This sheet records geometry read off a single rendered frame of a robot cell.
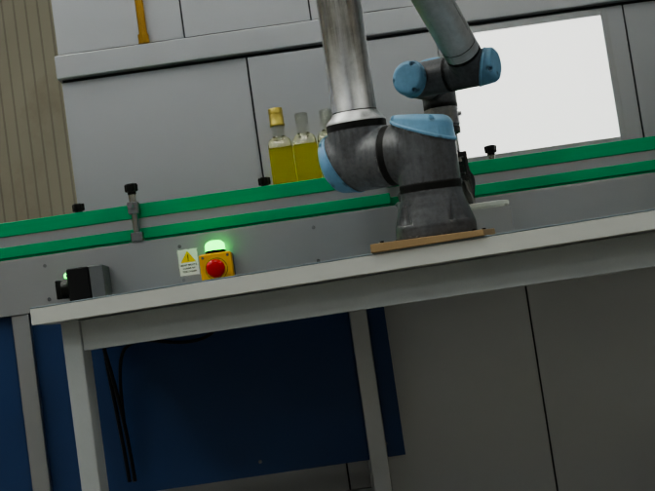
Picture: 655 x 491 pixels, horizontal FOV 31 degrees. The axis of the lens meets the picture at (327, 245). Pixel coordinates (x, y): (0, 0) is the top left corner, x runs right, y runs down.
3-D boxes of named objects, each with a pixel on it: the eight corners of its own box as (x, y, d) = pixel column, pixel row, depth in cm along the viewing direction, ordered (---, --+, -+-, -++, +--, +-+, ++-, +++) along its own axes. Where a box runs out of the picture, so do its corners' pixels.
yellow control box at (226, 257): (237, 285, 264) (232, 252, 265) (235, 283, 257) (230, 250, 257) (206, 290, 264) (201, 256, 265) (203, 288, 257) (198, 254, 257)
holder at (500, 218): (496, 250, 275) (491, 217, 275) (516, 242, 247) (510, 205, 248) (423, 261, 275) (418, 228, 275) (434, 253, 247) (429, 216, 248)
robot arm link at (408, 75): (435, 52, 247) (456, 58, 256) (387, 62, 252) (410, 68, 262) (439, 90, 246) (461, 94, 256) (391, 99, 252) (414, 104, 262)
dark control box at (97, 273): (113, 303, 264) (108, 265, 265) (107, 302, 256) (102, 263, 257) (77, 309, 264) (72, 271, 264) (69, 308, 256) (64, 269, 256)
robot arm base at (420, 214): (473, 230, 214) (465, 175, 214) (390, 242, 217) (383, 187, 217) (481, 229, 229) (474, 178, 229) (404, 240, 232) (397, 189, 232)
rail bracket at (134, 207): (148, 242, 267) (140, 183, 268) (143, 240, 260) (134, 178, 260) (130, 245, 267) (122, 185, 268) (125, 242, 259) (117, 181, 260)
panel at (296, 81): (625, 143, 298) (602, 11, 300) (628, 141, 295) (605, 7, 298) (267, 194, 297) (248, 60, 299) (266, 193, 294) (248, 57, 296)
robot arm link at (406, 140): (445, 178, 215) (436, 104, 215) (380, 189, 222) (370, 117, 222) (472, 177, 225) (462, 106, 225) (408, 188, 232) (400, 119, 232)
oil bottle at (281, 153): (303, 225, 284) (290, 136, 285) (302, 223, 278) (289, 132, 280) (280, 228, 284) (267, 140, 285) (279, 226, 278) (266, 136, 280)
